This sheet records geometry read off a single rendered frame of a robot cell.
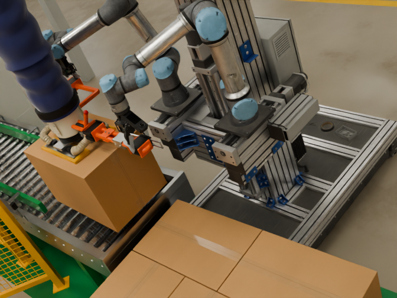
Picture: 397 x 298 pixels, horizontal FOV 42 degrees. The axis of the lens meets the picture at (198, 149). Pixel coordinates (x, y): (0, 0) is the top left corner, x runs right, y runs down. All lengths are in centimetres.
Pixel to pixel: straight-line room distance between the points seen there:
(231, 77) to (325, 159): 138
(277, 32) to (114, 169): 109
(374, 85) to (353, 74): 25
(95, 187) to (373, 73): 267
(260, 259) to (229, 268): 15
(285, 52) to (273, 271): 113
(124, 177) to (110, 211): 19
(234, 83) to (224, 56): 14
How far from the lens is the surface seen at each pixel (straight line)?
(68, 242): 306
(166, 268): 267
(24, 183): 385
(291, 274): 244
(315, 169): 336
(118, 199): 271
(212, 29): 206
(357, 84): 438
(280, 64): 281
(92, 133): 253
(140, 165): 275
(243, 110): 226
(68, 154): 274
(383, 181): 351
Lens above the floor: 247
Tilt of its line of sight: 36 degrees down
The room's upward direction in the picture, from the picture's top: 23 degrees counter-clockwise
